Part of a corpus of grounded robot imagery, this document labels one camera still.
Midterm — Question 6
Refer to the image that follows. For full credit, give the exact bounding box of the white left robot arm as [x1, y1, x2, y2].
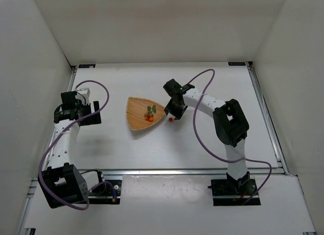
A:
[42, 88, 103, 204]

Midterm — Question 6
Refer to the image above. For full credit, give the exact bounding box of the aluminium table edge rail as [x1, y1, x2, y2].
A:
[100, 167, 286, 176]

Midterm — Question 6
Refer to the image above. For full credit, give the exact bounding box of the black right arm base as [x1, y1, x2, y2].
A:
[208, 179, 261, 206]

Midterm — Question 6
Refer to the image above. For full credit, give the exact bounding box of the left side aluminium rail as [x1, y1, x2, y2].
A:
[37, 65, 78, 180]

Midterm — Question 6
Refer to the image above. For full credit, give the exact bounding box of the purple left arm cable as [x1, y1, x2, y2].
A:
[38, 80, 110, 210]

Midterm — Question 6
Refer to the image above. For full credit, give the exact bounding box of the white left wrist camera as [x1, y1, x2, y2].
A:
[75, 88, 91, 98]

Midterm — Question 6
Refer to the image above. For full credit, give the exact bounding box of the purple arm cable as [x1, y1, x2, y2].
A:
[38, 80, 110, 210]
[186, 69, 273, 207]

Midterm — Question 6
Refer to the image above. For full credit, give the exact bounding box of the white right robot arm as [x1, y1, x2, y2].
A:
[163, 79, 250, 189]

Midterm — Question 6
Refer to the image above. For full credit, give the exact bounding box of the triangular woven bamboo basket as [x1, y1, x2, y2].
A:
[126, 97, 166, 131]

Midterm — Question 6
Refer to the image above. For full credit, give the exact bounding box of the right side aluminium rail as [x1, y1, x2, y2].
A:
[246, 61, 290, 175]

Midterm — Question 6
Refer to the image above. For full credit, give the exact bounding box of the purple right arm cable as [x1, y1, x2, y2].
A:
[186, 69, 273, 207]

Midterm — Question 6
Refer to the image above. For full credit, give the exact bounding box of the single red cherry with stem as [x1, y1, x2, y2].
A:
[165, 117, 174, 125]

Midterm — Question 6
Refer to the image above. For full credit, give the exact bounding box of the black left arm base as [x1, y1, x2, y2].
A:
[80, 169, 122, 205]

